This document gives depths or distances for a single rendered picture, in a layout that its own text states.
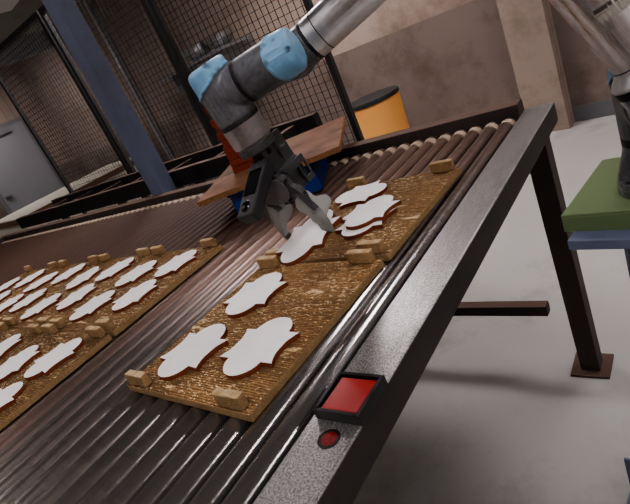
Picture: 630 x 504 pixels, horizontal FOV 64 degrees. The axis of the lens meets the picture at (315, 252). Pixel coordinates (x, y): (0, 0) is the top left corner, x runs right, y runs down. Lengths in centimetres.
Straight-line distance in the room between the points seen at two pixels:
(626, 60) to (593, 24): 7
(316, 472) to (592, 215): 64
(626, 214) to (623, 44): 30
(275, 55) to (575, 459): 142
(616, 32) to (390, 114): 355
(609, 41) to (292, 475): 69
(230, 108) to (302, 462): 56
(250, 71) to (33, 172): 998
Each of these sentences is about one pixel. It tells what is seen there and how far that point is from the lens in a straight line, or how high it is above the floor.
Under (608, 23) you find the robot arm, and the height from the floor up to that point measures 122.
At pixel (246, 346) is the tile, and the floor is 95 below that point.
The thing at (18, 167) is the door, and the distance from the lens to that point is 1071.
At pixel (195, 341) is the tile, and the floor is 95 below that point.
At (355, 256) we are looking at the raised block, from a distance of 100.
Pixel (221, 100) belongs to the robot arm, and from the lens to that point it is 89.
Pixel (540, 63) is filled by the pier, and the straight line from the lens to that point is 429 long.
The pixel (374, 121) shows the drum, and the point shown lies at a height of 57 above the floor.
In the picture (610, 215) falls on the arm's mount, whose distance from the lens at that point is 100.
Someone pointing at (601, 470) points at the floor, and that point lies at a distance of 175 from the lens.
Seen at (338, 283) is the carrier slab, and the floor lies 94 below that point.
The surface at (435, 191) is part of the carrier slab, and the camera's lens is 122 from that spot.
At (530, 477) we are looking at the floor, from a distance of 176.
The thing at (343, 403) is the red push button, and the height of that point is 93.
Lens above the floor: 135
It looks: 21 degrees down
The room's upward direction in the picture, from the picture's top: 25 degrees counter-clockwise
